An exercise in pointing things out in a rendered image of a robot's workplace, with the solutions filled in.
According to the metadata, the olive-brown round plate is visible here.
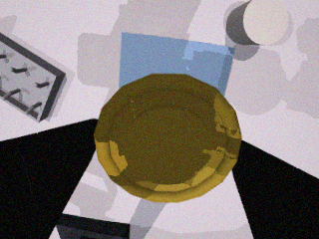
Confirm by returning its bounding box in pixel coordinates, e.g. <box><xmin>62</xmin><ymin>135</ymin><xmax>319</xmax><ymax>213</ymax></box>
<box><xmin>93</xmin><ymin>73</ymin><xmax>242</xmax><ymax>203</ymax></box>

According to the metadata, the grey dish rack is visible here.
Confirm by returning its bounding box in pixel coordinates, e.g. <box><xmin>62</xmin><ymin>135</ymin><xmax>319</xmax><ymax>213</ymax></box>
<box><xmin>0</xmin><ymin>33</ymin><xmax>65</xmax><ymax>122</ymax></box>

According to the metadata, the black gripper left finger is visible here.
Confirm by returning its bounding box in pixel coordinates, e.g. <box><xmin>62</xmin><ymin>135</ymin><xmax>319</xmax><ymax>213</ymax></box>
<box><xmin>0</xmin><ymin>119</ymin><xmax>98</xmax><ymax>239</ymax></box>

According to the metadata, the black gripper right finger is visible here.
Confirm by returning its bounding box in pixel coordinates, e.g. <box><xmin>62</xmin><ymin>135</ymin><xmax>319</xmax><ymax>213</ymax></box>
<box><xmin>232</xmin><ymin>141</ymin><xmax>319</xmax><ymax>239</ymax></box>

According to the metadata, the blue flat square mat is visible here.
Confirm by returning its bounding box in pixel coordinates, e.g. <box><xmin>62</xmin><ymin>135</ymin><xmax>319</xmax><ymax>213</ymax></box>
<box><xmin>120</xmin><ymin>33</ymin><xmax>235</xmax><ymax>96</ymax></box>

